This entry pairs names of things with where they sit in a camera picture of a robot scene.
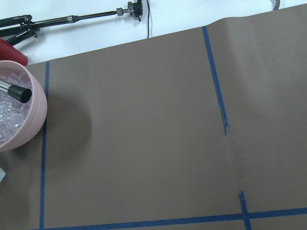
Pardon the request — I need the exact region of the metal scoop in pink bowl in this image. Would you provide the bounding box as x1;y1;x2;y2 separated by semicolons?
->
0;80;32;104

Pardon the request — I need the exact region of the pink mixing bowl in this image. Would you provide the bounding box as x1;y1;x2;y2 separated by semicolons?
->
0;61;47;152

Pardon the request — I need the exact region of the red bottle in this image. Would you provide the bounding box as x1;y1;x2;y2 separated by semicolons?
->
0;39;28;66

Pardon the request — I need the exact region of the white wire cup rack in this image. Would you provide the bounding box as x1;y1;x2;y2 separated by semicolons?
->
0;168;6;182

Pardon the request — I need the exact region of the black camera tripod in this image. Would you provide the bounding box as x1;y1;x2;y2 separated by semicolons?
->
0;0;143;46

